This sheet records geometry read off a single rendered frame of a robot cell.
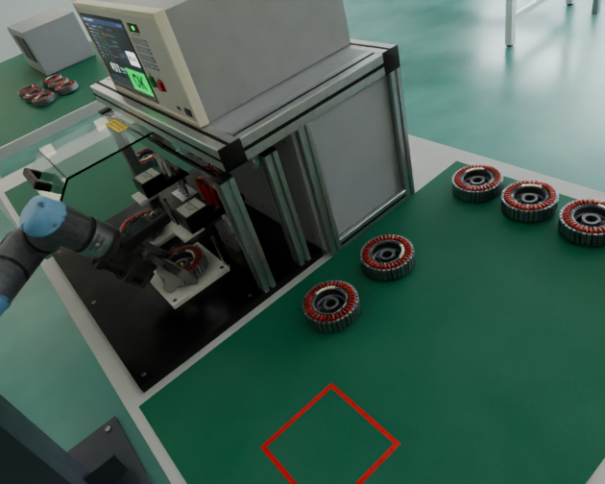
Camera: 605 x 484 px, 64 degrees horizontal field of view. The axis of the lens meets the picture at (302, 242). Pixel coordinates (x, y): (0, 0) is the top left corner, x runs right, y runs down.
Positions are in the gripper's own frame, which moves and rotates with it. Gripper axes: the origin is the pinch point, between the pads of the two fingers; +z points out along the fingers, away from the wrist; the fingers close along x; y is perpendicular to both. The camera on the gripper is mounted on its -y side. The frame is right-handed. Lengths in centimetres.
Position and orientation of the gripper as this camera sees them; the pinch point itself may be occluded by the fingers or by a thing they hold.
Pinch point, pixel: (184, 267)
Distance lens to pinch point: 115.9
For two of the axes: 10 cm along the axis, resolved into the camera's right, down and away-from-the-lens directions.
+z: 5.8, 3.7, 7.3
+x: 6.2, 3.8, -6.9
